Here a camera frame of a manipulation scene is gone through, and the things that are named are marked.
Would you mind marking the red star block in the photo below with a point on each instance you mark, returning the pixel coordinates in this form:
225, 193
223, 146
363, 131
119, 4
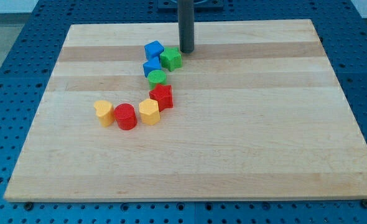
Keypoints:
163, 95

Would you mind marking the yellow hexagon block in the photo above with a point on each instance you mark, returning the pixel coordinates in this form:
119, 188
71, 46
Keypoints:
149, 111

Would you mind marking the green cylinder block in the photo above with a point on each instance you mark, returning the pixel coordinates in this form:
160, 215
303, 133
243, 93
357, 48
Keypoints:
156, 77

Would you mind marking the green star block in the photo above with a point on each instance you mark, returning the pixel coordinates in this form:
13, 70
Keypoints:
171, 58

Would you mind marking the blue triangle block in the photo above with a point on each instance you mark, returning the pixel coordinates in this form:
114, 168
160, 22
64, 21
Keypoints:
150, 65

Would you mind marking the red cylinder block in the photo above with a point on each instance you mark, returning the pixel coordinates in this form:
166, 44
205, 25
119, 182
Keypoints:
125, 116

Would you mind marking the blue cube block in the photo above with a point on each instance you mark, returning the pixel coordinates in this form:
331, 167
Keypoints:
153, 50

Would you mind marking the yellow heart block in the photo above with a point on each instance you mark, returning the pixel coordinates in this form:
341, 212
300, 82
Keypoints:
104, 111

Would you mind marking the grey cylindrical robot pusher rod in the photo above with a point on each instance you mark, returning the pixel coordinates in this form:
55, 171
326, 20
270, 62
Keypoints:
185, 10

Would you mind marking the blue robot base mount plate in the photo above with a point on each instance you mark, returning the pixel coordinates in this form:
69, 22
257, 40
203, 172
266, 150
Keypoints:
168, 5

